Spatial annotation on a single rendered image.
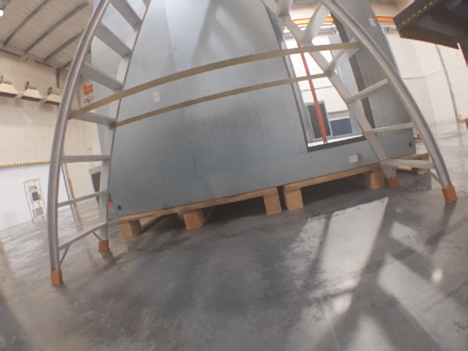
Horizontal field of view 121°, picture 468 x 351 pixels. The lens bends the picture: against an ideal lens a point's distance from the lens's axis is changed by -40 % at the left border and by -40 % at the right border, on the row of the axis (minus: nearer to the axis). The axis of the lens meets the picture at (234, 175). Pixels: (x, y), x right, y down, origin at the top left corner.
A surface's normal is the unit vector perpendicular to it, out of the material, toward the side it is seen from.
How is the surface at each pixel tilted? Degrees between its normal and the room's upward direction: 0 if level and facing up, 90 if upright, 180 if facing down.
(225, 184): 90
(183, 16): 90
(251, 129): 90
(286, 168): 90
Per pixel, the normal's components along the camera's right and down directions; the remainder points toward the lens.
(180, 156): -0.11, 0.11
